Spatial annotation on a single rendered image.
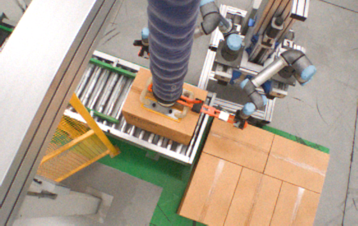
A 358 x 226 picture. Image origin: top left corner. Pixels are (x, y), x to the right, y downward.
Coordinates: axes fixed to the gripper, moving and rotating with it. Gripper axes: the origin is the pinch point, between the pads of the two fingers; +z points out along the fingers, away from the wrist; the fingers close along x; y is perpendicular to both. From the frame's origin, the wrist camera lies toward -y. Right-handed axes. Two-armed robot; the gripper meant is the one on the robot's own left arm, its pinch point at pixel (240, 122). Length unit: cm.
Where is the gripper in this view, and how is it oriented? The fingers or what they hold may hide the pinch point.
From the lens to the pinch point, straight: 255.7
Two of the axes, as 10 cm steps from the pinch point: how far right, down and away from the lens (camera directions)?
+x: -3.6, 8.8, -3.0
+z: -0.7, 3.0, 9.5
